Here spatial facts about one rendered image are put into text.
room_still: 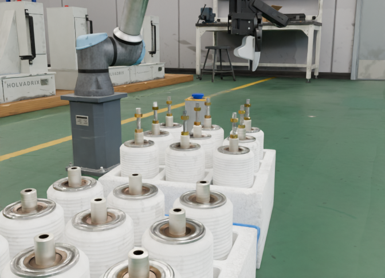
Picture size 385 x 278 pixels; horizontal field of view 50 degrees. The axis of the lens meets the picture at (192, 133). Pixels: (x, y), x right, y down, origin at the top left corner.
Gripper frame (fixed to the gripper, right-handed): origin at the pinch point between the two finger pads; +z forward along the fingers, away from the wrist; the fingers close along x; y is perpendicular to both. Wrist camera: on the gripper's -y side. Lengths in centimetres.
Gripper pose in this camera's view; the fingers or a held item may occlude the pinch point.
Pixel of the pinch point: (254, 65)
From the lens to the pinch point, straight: 116.9
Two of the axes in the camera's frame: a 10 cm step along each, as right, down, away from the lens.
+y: -10.0, 0.2, -0.9
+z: 0.0, 9.8, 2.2
